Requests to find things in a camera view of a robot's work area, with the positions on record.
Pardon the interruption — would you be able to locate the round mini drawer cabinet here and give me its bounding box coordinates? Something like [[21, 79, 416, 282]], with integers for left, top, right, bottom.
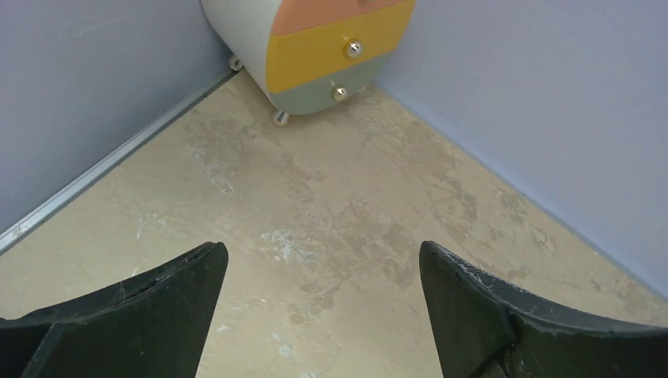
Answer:
[[201, 0, 415, 126]]

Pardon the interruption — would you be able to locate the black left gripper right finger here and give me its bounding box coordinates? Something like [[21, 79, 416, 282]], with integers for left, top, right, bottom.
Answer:
[[419, 241, 667, 377]]

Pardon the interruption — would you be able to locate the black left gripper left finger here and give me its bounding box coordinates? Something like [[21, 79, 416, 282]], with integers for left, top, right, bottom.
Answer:
[[1, 242, 228, 377]]

